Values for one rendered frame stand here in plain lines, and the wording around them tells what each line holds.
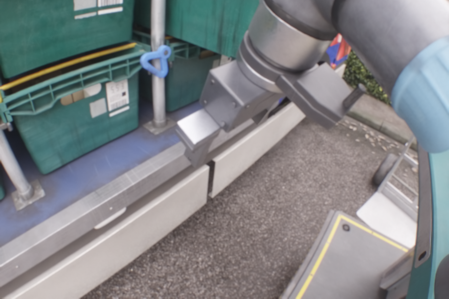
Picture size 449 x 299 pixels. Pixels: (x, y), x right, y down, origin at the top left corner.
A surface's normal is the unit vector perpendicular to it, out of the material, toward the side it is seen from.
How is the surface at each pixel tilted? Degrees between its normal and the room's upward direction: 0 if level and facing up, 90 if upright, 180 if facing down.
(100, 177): 0
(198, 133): 25
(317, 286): 0
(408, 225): 0
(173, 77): 94
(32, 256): 90
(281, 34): 102
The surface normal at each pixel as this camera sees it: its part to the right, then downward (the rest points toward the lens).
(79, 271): 0.76, 0.44
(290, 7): -0.63, 0.54
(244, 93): 0.29, -0.51
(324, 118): -0.41, 0.70
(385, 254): 0.11, -0.81
